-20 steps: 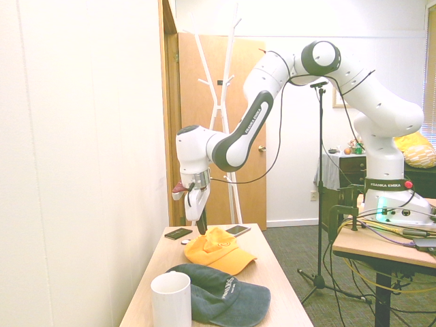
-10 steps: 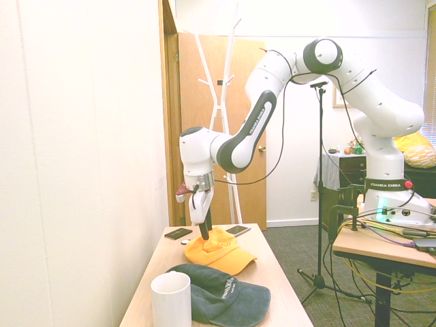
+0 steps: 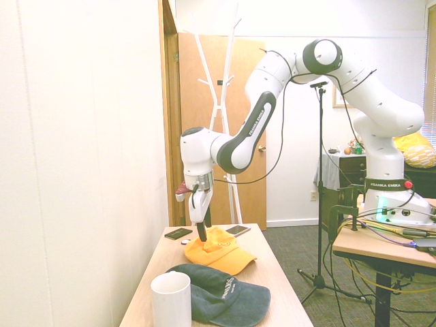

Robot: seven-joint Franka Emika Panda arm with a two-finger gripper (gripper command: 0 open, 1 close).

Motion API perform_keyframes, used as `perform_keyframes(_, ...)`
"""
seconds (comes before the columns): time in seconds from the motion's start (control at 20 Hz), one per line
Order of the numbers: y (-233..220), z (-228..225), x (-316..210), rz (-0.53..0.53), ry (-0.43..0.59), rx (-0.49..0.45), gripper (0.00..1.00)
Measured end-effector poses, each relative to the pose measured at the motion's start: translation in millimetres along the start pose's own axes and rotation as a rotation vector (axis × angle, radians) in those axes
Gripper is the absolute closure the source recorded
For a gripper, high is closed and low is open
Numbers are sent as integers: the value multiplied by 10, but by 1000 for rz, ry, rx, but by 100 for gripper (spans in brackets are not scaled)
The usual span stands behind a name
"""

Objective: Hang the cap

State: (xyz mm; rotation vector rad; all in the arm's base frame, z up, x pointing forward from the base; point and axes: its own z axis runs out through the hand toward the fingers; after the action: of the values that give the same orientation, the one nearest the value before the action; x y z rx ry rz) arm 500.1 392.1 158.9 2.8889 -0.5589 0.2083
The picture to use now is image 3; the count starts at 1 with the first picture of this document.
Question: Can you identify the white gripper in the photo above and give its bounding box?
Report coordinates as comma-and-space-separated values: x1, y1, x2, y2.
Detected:
187, 188, 214, 252

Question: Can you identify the orange baseball cap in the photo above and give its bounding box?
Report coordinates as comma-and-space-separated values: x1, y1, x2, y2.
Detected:
184, 226, 258, 276

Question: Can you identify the navy baseball cap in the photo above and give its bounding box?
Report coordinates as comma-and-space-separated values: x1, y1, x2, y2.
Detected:
165, 263, 272, 327

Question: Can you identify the white smartphone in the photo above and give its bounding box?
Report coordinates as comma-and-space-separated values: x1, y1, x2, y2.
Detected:
225, 224, 252, 237

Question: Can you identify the white mug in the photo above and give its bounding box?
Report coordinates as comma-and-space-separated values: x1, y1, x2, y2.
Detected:
150, 271, 193, 327

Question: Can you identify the wooden door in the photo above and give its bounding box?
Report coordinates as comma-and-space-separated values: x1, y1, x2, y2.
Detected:
177, 32, 268, 230

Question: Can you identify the white coat rack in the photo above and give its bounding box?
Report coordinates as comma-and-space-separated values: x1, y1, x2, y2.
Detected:
183, 1, 246, 225

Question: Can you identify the grey cloth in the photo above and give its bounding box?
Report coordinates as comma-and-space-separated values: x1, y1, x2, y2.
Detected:
313, 152, 342, 190

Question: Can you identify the black C clamp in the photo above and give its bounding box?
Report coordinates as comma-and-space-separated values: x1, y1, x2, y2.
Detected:
328, 183, 359, 245

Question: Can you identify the dark wooden cabinet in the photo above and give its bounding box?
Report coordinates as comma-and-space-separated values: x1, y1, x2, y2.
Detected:
338, 153, 436, 199

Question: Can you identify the wooden door frame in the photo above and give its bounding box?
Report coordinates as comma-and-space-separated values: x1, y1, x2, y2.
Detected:
158, 0, 187, 228

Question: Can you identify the black camera tripod stand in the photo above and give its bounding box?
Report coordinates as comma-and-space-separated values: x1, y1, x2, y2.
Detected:
296, 80, 373, 305

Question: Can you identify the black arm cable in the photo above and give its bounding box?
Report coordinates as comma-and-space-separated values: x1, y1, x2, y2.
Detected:
190, 49, 378, 207

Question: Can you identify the yellow cable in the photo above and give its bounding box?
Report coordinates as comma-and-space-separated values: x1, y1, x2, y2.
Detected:
335, 217, 436, 298

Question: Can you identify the purple cable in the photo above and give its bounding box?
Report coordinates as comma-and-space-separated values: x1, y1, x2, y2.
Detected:
359, 220, 420, 249

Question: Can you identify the framed wall picture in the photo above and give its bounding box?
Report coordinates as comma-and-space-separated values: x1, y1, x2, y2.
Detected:
332, 84, 345, 110

